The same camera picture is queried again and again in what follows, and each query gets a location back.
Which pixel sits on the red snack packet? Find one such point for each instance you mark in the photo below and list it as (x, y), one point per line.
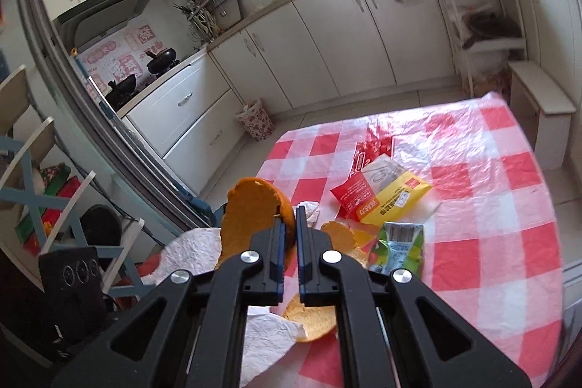
(354, 197)

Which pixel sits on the white door base cabinets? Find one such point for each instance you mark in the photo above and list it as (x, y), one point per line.
(345, 38)

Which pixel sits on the grey sliding door frame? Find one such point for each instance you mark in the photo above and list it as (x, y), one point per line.
(132, 151)

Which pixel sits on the pink patterned backsplash sheet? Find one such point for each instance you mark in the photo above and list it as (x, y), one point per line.
(118, 60)

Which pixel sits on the white shelf rack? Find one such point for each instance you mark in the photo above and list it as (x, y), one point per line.
(491, 6)

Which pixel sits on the wall utensil rack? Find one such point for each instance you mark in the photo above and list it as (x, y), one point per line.
(209, 10)

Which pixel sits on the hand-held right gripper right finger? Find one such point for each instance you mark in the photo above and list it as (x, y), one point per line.
(310, 270)

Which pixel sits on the black wok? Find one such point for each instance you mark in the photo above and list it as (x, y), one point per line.
(122, 90)
(161, 60)

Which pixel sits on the green foil wrapper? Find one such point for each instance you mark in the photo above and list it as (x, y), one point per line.
(400, 247)

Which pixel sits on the white low stool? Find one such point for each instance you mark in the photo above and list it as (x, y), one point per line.
(541, 97)

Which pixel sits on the red green patterned bundle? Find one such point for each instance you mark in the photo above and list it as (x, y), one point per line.
(50, 206)

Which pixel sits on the orange peel piece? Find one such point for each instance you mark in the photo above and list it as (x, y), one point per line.
(341, 235)
(313, 320)

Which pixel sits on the dark lidded pot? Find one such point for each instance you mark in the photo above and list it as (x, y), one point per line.
(493, 29)

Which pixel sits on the blue white shoe rack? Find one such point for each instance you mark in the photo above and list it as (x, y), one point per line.
(16, 95)

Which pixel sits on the range hood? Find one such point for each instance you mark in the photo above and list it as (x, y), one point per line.
(109, 6)

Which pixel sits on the crumpled white paper towel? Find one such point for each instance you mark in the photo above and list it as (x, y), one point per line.
(191, 251)

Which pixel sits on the yellow snack packet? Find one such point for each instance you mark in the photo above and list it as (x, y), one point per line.
(400, 197)

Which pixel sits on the black shoe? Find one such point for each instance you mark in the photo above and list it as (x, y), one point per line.
(101, 224)

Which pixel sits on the silver foil packet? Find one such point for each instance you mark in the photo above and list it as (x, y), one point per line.
(384, 174)

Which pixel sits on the floral fabric basket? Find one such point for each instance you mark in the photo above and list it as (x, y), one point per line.
(255, 120)

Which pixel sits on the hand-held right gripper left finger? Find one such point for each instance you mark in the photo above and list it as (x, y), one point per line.
(273, 270)

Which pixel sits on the red gold patterned packet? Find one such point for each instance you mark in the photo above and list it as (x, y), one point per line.
(370, 151)

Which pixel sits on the orange slipper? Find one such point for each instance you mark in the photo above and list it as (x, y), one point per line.
(148, 267)

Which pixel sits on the red checked tablecloth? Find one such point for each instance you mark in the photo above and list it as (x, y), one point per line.
(477, 233)

